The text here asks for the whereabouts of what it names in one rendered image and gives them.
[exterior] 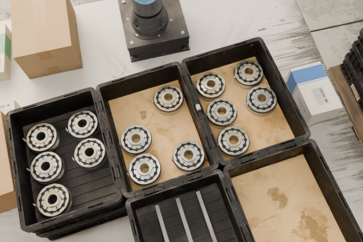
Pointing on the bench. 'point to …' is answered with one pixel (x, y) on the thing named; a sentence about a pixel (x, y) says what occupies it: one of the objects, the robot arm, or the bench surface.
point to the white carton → (313, 93)
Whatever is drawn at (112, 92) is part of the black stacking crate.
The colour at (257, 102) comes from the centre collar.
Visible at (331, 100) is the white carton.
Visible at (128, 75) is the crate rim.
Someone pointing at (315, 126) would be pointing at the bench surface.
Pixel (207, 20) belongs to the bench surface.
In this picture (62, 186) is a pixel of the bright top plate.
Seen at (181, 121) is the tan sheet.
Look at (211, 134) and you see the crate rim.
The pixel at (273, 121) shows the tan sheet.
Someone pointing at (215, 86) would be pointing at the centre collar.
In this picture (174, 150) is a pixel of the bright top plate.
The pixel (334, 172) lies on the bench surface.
